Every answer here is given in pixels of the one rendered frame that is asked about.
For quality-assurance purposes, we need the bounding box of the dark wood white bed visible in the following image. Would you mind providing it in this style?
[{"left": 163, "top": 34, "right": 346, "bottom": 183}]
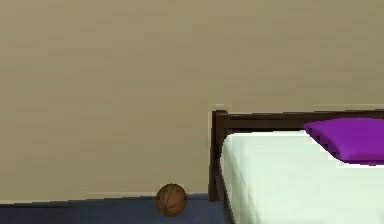
[{"left": 208, "top": 109, "right": 384, "bottom": 224}]

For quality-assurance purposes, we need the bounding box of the brown basketball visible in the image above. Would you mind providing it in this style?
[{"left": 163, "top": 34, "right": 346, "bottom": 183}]
[{"left": 155, "top": 183, "right": 188, "bottom": 218}]

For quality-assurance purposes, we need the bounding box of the purple pillow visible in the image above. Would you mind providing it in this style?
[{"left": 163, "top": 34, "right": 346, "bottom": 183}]
[{"left": 303, "top": 117, "right": 384, "bottom": 167}]

